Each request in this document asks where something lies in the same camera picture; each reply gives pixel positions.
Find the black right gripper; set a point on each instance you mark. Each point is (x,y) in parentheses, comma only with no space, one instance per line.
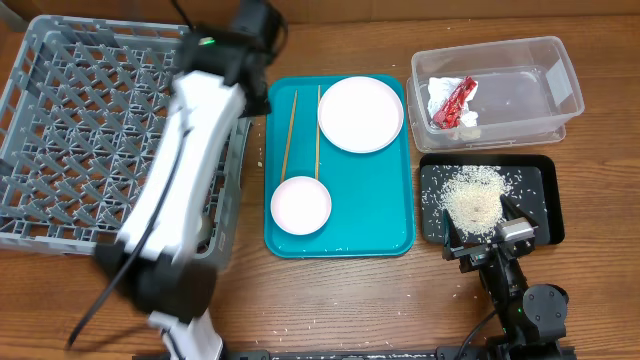
(480,253)

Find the pile of rice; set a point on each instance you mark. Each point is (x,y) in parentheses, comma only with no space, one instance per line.
(471,196)

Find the red snack wrapper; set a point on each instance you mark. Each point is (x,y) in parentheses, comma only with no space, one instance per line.
(450,113)

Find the white tissue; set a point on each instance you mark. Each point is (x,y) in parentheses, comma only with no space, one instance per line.
(439,90)

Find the large white plate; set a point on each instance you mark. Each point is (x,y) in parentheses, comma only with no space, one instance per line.
(360,114)

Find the wooden chopstick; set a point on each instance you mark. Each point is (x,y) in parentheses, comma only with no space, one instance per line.
(289,137)
(318,133)

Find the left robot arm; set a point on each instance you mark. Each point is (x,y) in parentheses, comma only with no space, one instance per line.
(220,79)

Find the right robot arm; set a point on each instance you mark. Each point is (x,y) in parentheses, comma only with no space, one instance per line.
(527,321)

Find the black waste tray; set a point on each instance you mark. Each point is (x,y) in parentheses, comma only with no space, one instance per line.
(531,179)

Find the teal plastic tray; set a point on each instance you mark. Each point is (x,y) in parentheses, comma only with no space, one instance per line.
(372,194)

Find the clear plastic bin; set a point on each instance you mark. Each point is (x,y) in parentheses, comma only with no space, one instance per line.
(527,92)

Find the grey dish rack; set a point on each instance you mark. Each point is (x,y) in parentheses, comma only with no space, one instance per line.
(81,117)

